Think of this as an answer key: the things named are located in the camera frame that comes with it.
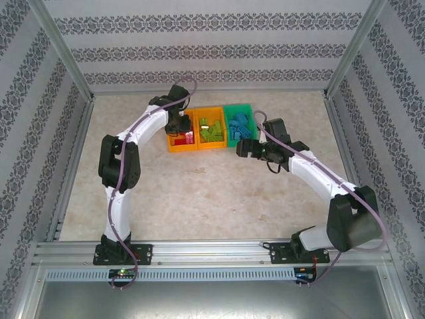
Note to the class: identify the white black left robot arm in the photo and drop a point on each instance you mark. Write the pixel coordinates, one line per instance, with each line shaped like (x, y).
(116, 216)

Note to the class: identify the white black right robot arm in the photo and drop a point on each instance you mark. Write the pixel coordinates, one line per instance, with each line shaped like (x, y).
(315, 172)

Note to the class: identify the orange plastic bin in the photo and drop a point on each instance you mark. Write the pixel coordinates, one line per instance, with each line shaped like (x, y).
(172, 148)
(212, 145)

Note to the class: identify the green plastic bin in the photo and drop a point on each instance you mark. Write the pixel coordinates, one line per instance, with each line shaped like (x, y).
(249, 109)

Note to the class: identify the right controller board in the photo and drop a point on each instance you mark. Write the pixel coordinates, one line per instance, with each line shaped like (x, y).
(305, 270)

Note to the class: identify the controller board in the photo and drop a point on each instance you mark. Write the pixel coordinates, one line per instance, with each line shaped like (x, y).
(305, 270)
(123, 273)

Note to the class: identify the left controller board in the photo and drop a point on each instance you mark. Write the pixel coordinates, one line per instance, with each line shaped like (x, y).
(123, 273)

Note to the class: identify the grey metal panel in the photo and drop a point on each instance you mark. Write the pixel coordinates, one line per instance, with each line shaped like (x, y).
(212, 299)

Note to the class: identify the aluminium frame beam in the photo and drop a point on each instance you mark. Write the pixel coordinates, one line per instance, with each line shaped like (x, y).
(209, 90)

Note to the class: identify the aluminium side rail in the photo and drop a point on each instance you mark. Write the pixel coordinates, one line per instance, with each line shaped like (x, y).
(348, 166)
(71, 166)

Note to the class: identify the aluminium frame post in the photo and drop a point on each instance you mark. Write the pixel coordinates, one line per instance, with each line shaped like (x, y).
(357, 46)
(59, 46)

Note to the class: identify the aluminium mounting rail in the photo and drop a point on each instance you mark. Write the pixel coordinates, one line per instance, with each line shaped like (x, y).
(206, 252)

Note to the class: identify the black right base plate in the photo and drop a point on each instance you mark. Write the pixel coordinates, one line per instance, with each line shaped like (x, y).
(279, 252)

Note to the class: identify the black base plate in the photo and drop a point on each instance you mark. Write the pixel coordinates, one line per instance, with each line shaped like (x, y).
(279, 252)
(142, 254)

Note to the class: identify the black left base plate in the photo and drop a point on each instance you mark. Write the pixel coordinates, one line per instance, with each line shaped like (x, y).
(142, 254)

